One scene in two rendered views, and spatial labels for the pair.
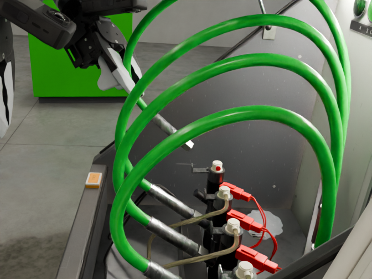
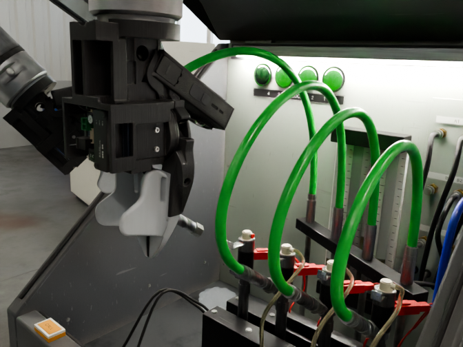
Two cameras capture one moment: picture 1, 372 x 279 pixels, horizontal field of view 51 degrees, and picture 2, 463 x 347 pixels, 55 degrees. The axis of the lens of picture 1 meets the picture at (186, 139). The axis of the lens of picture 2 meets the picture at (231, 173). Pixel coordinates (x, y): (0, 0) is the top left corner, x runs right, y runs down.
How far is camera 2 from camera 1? 0.46 m
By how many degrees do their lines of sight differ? 42
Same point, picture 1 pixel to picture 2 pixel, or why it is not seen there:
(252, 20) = (304, 87)
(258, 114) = (406, 146)
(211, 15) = not seen: outside the picture
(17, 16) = (202, 99)
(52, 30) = (226, 109)
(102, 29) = not seen: hidden behind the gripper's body
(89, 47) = not seen: hidden behind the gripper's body
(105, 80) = (111, 180)
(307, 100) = (218, 167)
